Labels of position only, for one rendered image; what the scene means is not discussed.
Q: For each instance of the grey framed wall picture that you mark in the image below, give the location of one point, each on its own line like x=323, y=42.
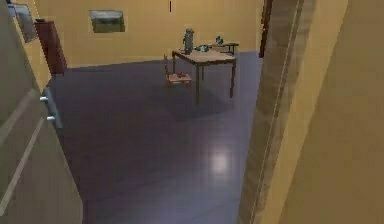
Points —
x=25, y=22

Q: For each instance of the teal dish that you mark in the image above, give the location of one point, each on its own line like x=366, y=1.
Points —
x=202, y=48

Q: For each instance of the dark red cabinet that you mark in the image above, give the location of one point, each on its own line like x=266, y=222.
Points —
x=50, y=46

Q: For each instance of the red wooden chair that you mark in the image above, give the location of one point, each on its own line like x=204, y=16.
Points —
x=177, y=78

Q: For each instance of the dark brown room door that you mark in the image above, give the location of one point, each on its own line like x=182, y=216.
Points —
x=265, y=26

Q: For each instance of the green framed wall picture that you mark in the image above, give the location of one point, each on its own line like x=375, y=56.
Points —
x=107, y=21

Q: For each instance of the teal small object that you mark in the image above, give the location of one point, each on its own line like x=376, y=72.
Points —
x=219, y=40

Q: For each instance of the brown wooden table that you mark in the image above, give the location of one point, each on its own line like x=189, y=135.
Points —
x=205, y=60

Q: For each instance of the grey room door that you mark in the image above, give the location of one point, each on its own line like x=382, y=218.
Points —
x=20, y=133

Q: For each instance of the small round dark table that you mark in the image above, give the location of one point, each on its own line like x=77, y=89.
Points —
x=229, y=45

